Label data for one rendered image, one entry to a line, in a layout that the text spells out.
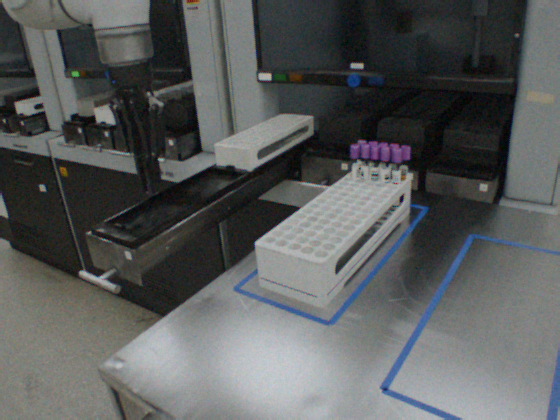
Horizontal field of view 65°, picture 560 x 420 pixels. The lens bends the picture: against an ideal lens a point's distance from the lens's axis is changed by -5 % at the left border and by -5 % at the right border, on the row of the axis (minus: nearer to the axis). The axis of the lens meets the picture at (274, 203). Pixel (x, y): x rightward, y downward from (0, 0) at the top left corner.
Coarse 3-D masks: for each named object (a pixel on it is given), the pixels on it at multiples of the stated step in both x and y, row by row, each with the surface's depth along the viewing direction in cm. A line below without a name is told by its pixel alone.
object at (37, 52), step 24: (48, 72) 170; (48, 96) 176; (48, 120) 182; (0, 144) 196; (24, 144) 183; (48, 144) 174; (0, 168) 205; (24, 168) 191; (48, 168) 180; (24, 192) 200; (48, 192) 187; (0, 216) 227; (24, 216) 210; (48, 216) 196; (24, 240) 221; (48, 240) 205; (72, 240) 192; (48, 264) 230; (72, 264) 201
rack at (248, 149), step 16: (256, 128) 113; (272, 128) 112; (288, 128) 110; (304, 128) 122; (224, 144) 102; (240, 144) 101; (256, 144) 101; (272, 144) 117; (288, 144) 111; (224, 160) 102; (240, 160) 100; (256, 160) 101
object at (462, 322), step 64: (384, 256) 63; (448, 256) 62; (512, 256) 61; (192, 320) 54; (256, 320) 53; (320, 320) 52; (384, 320) 51; (448, 320) 50; (512, 320) 49; (128, 384) 45; (192, 384) 44; (256, 384) 44; (320, 384) 43; (384, 384) 42; (448, 384) 42; (512, 384) 41
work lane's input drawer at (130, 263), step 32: (288, 160) 109; (160, 192) 92; (192, 192) 94; (224, 192) 92; (256, 192) 100; (128, 224) 82; (160, 224) 78; (192, 224) 84; (96, 256) 81; (128, 256) 74; (160, 256) 78
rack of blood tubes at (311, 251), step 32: (352, 192) 69; (384, 192) 69; (288, 224) 61; (320, 224) 60; (352, 224) 59; (384, 224) 67; (256, 256) 58; (288, 256) 54; (320, 256) 54; (352, 256) 63; (288, 288) 56; (320, 288) 53
